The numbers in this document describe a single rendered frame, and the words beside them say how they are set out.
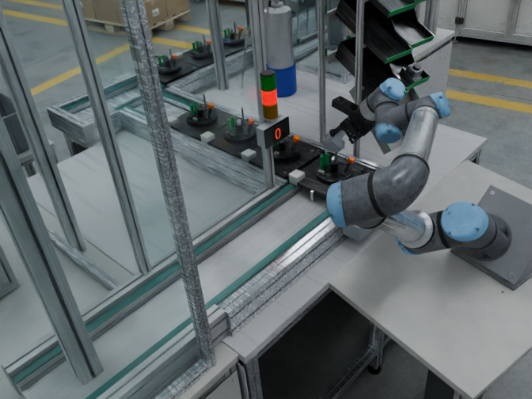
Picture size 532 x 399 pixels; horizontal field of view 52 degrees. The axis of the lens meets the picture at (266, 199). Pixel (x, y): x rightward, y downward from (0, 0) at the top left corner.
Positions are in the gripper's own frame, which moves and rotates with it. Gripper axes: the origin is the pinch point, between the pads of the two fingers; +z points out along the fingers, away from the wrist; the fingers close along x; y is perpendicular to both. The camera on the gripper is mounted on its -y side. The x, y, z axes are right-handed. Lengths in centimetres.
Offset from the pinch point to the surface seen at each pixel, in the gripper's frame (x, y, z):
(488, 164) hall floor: 187, 64, 94
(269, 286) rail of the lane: -55, 28, 3
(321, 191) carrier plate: -11.7, 13.7, 9.9
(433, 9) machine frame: 163, -34, 41
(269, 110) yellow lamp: -21.2, -17.6, -5.9
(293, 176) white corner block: -12.2, 3.1, 17.0
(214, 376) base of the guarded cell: -84, 37, 4
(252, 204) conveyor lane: -31.2, 2.9, 20.6
